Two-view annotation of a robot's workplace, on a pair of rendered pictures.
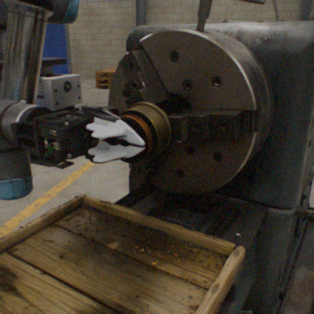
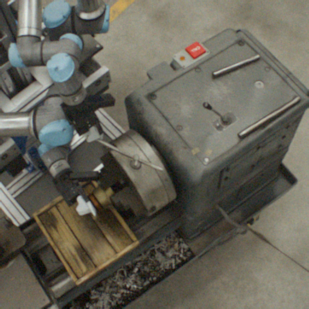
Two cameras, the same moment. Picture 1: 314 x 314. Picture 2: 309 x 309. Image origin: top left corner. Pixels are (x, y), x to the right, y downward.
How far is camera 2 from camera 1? 1.62 m
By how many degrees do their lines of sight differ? 48
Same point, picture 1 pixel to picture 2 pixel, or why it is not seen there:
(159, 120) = (105, 201)
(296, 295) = (218, 229)
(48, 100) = not seen: hidden behind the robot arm
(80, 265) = (79, 224)
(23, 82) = not seen: hidden behind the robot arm
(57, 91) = (89, 90)
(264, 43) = (177, 167)
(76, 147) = (74, 200)
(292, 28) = (189, 170)
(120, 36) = not seen: outside the picture
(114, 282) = (87, 238)
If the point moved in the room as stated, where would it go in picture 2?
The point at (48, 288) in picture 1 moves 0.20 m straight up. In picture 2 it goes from (66, 232) to (55, 216)
